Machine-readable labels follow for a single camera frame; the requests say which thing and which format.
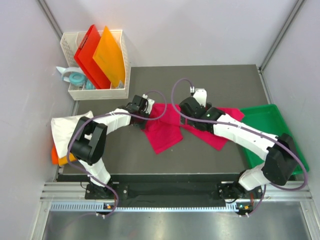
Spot teal white headphones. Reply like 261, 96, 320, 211
56, 66, 96, 90

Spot magenta t shirt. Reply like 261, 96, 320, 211
139, 102, 245, 155

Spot white folded t shirt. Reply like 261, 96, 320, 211
50, 110, 94, 158

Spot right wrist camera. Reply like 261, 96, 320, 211
190, 86, 207, 107

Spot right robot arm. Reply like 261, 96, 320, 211
179, 96, 298, 198

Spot white slotted cable duct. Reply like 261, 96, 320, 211
49, 201, 253, 213

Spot white plastic organizer basket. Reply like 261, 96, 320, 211
60, 30, 131, 101

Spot orange plastic folder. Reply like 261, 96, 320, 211
92, 26, 126, 89

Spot orange folded t shirt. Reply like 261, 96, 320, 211
51, 145, 68, 166

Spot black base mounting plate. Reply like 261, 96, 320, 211
84, 173, 263, 208

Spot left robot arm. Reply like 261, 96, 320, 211
68, 94, 155, 199

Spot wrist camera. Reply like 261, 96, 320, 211
142, 94, 155, 115
190, 86, 207, 107

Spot green plastic tray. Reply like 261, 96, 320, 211
240, 104, 310, 176

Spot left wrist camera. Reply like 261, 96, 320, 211
142, 94, 155, 115

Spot red plastic folder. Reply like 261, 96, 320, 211
74, 24, 111, 90

